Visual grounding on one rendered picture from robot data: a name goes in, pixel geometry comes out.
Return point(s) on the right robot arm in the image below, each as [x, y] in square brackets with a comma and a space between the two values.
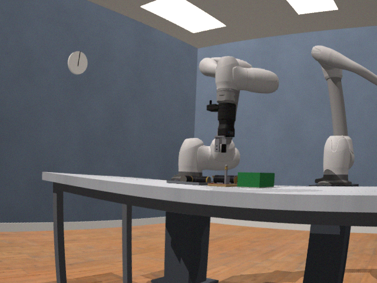
[232, 73]

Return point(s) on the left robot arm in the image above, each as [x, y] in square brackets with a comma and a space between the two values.
[338, 154]

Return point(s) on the green open box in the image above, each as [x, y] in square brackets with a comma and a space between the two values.
[255, 180]

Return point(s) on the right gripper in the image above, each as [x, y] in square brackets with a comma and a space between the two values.
[226, 108]

